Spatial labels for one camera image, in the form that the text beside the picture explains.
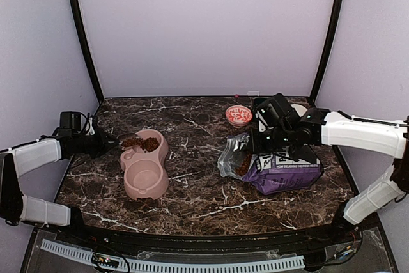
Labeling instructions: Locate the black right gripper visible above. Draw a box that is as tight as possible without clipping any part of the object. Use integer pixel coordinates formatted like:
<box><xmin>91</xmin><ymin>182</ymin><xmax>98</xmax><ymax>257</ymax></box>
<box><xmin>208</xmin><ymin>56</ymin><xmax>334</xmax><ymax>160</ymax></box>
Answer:
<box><xmin>248</xmin><ymin>125</ymin><xmax>293</xmax><ymax>153</ymax></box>

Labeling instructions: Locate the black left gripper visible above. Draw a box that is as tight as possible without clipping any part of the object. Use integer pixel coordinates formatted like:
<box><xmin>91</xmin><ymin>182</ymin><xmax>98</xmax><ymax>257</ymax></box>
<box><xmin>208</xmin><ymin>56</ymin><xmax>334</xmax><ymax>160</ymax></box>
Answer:
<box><xmin>73</xmin><ymin>127</ymin><xmax>119</xmax><ymax>159</ymax></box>

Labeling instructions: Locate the silver metal scoop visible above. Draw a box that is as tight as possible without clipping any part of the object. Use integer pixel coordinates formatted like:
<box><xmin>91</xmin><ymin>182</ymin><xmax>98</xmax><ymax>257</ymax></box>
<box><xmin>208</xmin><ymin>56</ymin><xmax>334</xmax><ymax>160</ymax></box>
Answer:
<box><xmin>118</xmin><ymin>133</ymin><xmax>141</xmax><ymax>150</ymax></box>

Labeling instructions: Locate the purple pet food bag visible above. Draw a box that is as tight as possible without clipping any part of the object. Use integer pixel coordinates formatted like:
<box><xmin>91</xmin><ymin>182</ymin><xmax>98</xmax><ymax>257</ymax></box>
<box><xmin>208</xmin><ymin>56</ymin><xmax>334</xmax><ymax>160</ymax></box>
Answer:
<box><xmin>217</xmin><ymin>133</ymin><xmax>323</xmax><ymax>195</ymax></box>

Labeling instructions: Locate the pink double pet bowl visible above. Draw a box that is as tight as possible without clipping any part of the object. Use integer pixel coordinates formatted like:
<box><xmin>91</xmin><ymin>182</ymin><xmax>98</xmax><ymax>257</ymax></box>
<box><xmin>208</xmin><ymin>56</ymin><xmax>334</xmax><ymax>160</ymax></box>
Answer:
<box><xmin>120</xmin><ymin>129</ymin><xmax>169</xmax><ymax>200</ymax></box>

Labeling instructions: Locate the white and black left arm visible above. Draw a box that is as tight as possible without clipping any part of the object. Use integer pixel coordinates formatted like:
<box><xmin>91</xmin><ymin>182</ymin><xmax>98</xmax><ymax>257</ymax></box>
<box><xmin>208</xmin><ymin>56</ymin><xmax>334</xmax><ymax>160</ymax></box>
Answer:
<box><xmin>1</xmin><ymin>111</ymin><xmax>119</xmax><ymax>245</ymax></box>

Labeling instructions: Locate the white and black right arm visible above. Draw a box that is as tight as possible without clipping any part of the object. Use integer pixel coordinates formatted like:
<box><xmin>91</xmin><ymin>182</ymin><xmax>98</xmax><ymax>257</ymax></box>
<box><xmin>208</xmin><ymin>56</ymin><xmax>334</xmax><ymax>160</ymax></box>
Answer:
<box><xmin>249</xmin><ymin>93</ymin><xmax>408</xmax><ymax>244</ymax></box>

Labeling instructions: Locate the brown pet food kibble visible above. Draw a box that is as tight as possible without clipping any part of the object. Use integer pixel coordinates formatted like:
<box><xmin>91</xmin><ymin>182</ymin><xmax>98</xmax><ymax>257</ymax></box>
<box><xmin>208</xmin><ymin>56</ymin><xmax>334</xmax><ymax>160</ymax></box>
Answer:
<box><xmin>136</xmin><ymin>137</ymin><xmax>160</xmax><ymax>152</ymax></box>

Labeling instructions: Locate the blue and white bowl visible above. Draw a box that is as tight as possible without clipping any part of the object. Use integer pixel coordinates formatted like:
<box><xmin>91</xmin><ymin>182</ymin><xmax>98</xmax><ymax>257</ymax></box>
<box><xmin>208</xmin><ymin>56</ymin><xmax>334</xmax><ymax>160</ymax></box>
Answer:
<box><xmin>291</xmin><ymin>104</ymin><xmax>308</xmax><ymax>117</ymax></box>

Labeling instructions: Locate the red patterned white bowl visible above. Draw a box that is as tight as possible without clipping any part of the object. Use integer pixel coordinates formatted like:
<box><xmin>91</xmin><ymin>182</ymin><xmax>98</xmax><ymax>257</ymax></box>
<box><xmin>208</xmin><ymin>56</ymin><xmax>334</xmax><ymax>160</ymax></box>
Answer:
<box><xmin>225</xmin><ymin>105</ymin><xmax>252</xmax><ymax>127</ymax></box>

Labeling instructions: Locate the dark green mug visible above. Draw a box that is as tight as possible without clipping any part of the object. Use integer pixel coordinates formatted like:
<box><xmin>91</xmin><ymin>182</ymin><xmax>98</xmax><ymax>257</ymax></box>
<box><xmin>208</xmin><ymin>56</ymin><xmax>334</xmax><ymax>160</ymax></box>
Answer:
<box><xmin>253</xmin><ymin>97</ymin><xmax>268</xmax><ymax>110</ymax></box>

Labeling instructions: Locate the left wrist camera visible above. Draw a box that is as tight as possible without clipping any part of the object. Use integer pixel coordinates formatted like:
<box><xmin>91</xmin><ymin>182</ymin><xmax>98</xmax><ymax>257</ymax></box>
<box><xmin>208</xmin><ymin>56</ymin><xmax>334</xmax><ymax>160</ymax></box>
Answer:
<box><xmin>84</xmin><ymin>116</ymin><xmax>98</xmax><ymax>136</ymax></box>

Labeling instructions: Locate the black front table rail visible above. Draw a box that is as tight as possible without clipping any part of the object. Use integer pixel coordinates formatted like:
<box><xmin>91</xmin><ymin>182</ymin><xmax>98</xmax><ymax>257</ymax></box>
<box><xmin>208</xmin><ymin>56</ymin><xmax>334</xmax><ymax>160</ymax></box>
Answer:
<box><xmin>49</xmin><ymin>224</ymin><xmax>362</xmax><ymax>255</ymax></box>

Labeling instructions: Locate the white slotted cable duct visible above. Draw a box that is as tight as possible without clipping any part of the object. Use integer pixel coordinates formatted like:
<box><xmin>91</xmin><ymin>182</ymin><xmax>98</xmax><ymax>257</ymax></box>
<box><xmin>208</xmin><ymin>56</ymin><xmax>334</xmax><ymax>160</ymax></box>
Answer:
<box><xmin>40</xmin><ymin>239</ymin><xmax>305</xmax><ymax>272</ymax></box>

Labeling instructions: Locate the black left frame post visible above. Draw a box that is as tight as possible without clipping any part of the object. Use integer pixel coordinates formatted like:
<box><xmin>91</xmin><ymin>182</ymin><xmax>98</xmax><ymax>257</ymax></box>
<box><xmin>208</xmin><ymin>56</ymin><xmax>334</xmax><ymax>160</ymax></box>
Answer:
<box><xmin>69</xmin><ymin>0</ymin><xmax>105</xmax><ymax>104</ymax></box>

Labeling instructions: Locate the black frame post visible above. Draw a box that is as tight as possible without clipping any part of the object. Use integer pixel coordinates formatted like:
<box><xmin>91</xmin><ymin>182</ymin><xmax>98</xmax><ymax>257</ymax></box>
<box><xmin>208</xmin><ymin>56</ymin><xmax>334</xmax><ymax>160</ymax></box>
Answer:
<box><xmin>309</xmin><ymin>0</ymin><xmax>343</xmax><ymax>105</ymax></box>
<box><xmin>69</xmin><ymin>0</ymin><xmax>105</xmax><ymax>104</ymax></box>

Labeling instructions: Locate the black right frame post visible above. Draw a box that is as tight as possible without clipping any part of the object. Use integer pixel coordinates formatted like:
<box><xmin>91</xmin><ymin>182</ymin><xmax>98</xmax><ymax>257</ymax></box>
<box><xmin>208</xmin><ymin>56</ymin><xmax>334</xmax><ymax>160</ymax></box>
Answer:
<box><xmin>309</xmin><ymin>0</ymin><xmax>343</xmax><ymax>105</ymax></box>

